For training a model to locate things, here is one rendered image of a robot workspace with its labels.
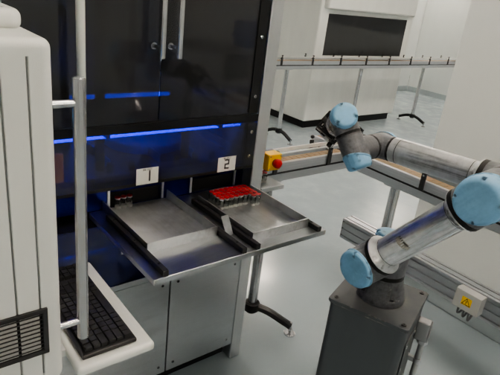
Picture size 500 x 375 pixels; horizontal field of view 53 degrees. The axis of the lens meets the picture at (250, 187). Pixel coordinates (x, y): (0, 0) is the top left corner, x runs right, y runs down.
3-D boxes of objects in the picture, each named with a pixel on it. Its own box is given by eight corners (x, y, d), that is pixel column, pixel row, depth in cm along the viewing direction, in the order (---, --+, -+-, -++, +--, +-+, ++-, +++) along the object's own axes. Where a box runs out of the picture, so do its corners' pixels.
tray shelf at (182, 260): (88, 217, 174) (88, 212, 174) (245, 187, 216) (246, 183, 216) (153, 286, 141) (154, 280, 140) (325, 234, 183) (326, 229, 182)
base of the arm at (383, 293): (409, 293, 165) (416, 268, 161) (396, 315, 153) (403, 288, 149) (365, 277, 172) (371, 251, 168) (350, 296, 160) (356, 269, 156)
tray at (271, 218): (197, 203, 191) (198, 195, 189) (250, 193, 206) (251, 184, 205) (251, 242, 167) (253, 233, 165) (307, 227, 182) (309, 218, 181)
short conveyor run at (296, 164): (246, 189, 219) (250, 155, 213) (225, 177, 230) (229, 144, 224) (350, 169, 260) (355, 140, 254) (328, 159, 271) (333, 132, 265)
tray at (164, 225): (102, 210, 177) (102, 200, 175) (167, 197, 192) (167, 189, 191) (146, 253, 153) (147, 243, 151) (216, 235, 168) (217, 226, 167)
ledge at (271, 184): (241, 181, 222) (242, 177, 221) (263, 177, 230) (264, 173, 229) (261, 193, 212) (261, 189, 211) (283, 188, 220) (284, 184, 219)
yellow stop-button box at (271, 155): (257, 166, 214) (258, 149, 211) (269, 164, 218) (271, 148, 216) (268, 172, 209) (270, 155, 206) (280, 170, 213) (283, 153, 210)
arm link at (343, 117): (337, 133, 138) (327, 105, 139) (332, 140, 149) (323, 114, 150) (364, 124, 138) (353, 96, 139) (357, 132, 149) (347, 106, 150)
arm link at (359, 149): (385, 161, 145) (373, 125, 146) (363, 167, 137) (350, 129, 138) (364, 169, 151) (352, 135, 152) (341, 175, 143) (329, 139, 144)
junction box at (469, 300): (451, 303, 224) (456, 286, 220) (457, 300, 227) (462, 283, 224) (475, 318, 215) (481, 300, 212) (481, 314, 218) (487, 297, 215)
